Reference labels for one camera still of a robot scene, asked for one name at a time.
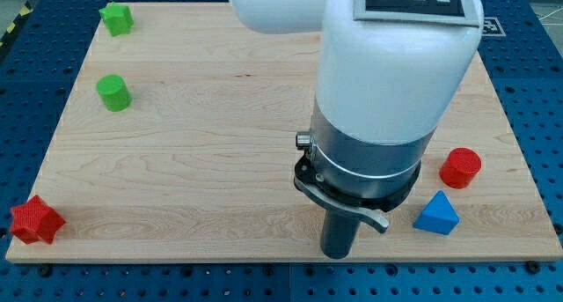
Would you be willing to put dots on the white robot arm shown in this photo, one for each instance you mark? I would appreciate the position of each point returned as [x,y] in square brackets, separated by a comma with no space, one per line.
[387,71]

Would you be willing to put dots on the red cylinder block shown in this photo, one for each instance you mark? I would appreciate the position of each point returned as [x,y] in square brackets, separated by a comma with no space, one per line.
[460,167]

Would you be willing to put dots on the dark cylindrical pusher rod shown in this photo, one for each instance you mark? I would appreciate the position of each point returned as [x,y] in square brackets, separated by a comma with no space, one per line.
[337,235]

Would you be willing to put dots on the green star block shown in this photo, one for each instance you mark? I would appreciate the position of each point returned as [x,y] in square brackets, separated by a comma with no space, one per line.
[117,18]

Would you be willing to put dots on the green cylinder block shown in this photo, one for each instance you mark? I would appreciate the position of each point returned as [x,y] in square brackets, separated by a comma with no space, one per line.
[113,92]

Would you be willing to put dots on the fiducial marker tag on arm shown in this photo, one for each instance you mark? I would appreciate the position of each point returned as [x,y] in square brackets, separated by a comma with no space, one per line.
[447,12]

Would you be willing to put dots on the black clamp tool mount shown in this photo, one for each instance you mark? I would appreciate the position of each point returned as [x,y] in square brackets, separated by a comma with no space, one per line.
[349,205]

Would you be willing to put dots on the red star block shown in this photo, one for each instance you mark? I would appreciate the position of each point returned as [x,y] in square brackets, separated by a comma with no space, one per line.
[35,221]

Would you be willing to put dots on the fiducial marker on table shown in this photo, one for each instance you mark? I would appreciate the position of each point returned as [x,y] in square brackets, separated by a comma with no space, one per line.
[492,27]

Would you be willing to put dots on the blue triangle block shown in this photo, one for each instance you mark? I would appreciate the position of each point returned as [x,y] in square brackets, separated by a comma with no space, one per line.
[438,216]

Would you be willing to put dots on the wooden board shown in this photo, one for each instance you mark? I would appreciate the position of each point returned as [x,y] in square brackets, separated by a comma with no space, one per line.
[199,168]

